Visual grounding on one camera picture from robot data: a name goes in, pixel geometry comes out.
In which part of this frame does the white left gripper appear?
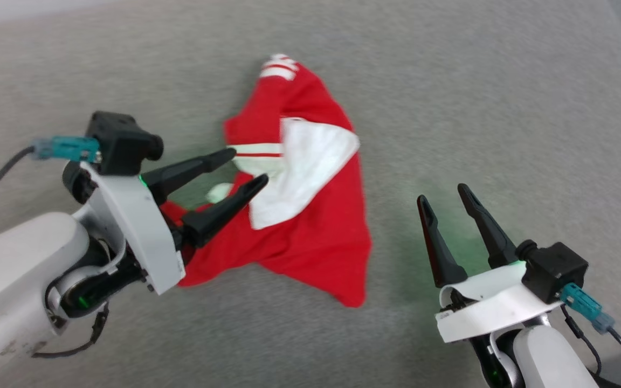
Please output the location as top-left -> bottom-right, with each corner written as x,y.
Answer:
80,148 -> 270,296

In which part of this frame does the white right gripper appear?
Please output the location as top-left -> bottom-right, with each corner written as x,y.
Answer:
417,183 -> 560,343

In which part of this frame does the red and white basketball jersey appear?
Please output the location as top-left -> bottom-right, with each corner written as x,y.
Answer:
161,53 -> 373,309

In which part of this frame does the teal right camera connector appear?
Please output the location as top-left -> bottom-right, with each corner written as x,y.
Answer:
560,283 -> 616,334

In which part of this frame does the teal camera connector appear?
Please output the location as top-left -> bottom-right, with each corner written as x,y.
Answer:
560,283 -> 616,334
33,136 -> 101,162

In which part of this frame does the teal left camera connector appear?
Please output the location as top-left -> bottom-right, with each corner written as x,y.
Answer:
33,136 -> 101,162

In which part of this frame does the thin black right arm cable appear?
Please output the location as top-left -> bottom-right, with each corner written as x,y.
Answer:
560,304 -> 603,378

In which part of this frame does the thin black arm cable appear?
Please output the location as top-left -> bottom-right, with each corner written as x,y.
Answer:
31,302 -> 111,359
560,304 -> 603,378

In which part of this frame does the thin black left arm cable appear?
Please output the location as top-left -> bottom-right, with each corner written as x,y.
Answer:
31,302 -> 111,359

